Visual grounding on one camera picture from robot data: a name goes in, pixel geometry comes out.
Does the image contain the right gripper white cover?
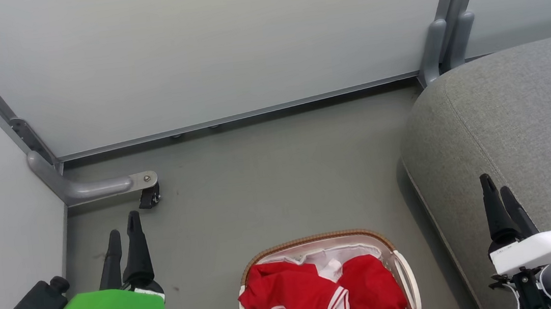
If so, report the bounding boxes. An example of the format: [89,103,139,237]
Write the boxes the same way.
[479,166,551,277]

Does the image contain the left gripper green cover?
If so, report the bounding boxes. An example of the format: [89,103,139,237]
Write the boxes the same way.
[29,208,168,309]

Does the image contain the red jersey with number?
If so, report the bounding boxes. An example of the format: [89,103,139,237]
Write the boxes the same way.
[236,256,343,309]

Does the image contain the grey fabric sofa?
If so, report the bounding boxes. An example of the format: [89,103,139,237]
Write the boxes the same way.
[390,33,551,309]

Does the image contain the black caster wheel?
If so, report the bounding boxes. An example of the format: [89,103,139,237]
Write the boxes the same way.
[136,183,163,211]

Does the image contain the grey partition foot with plate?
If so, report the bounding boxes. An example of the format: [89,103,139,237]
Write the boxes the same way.
[26,138,161,211]

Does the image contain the white laundry basket brown rim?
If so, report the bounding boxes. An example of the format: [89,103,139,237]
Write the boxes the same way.
[232,223,423,309]

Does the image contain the grey upright partition foot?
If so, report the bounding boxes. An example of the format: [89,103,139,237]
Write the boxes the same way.
[413,18,454,89]
[440,11,481,72]

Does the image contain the white cloth in basket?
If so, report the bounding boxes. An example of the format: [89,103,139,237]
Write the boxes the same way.
[261,242,389,290]

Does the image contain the grey metal partition bottom rail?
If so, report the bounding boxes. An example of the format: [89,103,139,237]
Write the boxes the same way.
[53,71,427,163]

